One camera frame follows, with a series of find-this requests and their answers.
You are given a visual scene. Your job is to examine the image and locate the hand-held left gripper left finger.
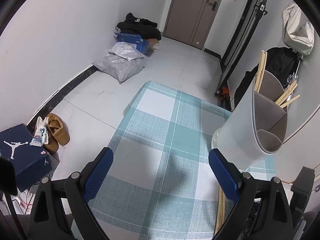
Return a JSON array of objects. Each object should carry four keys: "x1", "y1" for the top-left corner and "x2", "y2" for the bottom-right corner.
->
[{"x1": 28, "y1": 147, "x2": 114, "y2": 240}]

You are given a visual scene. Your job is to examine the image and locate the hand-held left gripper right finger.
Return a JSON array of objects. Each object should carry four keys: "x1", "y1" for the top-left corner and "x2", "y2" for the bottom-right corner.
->
[{"x1": 208, "y1": 149, "x2": 293, "y2": 240}]

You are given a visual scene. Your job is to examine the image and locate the bundle of wooden chopsticks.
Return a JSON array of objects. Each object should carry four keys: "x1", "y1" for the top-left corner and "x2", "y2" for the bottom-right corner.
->
[{"x1": 215, "y1": 186, "x2": 227, "y2": 233}]

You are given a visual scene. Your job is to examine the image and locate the grey divided utensil holder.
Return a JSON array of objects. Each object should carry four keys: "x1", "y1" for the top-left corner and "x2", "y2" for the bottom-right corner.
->
[{"x1": 211, "y1": 70, "x2": 292, "y2": 171}]

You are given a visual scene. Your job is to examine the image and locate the pale wooden chopstick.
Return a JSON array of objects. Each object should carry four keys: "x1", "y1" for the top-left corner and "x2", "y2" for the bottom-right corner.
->
[
  {"x1": 254, "y1": 50, "x2": 264, "y2": 92},
  {"x1": 274, "y1": 81, "x2": 298, "y2": 104},
  {"x1": 257, "y1": 51, "x2": 267, "y2": 92},
  {"x1": 280, "y1": 95, "x2": 300, "y2": 108}
]

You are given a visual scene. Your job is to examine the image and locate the white hanging shoulder bag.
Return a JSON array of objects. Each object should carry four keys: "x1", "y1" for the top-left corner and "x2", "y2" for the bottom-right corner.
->
[{"x1": 281, "y1": 3, "x2": 315, "y2": 55}]

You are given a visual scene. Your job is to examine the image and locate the brown suede shoe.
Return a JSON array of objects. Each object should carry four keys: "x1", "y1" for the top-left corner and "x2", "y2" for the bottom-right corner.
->
[
  {"x1": 43, "y1": 130, "x2": 59, "y2": 154},
  {"x1": 46, "y1": 113, "x2": 71, "y2": 146}
]

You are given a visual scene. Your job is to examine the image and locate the teal checked tablecloth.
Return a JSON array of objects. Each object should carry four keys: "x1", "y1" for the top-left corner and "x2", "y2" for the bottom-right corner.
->
[{"x1": 71, "y1": 80, "x2": 277, "y2": 240}]

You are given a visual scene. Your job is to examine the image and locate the white printed socks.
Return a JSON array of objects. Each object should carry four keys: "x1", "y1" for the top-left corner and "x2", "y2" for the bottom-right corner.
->
[{"x1": 30, "y1": 116, "x2": 51, "y2": 147}]

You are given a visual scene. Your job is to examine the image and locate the navy shoe box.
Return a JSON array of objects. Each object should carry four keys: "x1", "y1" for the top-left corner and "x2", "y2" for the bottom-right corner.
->
[{"x1": 0, "y1": 123, "x2": 60, "y2": 193}]

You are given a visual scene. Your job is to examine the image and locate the orange black tool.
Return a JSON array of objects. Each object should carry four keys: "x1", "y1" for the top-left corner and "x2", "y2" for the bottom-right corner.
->
[{"x1": 218, "y1": 87, "x2": 231, "y2": 99}]

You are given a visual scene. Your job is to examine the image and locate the black fuzzy object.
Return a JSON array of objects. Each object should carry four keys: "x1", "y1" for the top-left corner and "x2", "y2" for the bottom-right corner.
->
[{"x1": 0, "y1": 157, "x2": 18, "y2": 196}]

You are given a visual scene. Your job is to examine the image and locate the large grey plastic mail bag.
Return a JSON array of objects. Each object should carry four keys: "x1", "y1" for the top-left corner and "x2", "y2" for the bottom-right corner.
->
[{"x1": 92, "y1": 54, "x2": 147, "y2": 84}]

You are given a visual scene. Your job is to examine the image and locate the silver folding umbrella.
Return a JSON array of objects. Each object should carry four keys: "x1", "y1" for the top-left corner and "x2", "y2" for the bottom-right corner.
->
[{"x1": 285, "y1": 54, "x2": 304, "y2": 85}]

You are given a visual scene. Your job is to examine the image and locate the black jacket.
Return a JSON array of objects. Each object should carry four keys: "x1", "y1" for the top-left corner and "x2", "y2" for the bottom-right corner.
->
[{"x1": 234, "y1": 47, "x2": 299, "y2": 105}]

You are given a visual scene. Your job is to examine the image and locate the small grey plastic mail bag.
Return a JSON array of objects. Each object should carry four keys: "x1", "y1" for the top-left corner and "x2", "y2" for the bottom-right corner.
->
[{"x1": 108, "y1": 41, "x2": 147, "y2": 62}]

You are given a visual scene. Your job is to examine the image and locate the blue cardboard box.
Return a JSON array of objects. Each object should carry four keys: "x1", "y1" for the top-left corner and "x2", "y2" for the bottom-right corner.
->
[{"x1": 114, "y1": 32, "x2": 150, "y2": 55}]

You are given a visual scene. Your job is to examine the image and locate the black clothes pile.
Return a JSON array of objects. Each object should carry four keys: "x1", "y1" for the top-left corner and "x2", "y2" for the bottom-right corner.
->
[{"x1": 116, "y1": 12, "x2": 162, "y2": 40}]

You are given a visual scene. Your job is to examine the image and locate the grey brown door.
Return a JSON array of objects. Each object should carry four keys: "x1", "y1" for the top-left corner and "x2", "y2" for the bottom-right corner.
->
[{"x1": 162, "y1": 0, "x2": 229, "y2": 51}]

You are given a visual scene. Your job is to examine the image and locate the red cable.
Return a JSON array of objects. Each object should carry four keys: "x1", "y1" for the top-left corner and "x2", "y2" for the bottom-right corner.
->
[{"x1": 18, "y1": 192, "x2": 34, "y2": 215}]

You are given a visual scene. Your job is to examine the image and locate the black metal door frame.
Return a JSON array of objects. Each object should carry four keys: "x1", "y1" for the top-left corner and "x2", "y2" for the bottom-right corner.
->
[{"x1": 214, "y1": 0, "x2": 272, "y2": 98}]

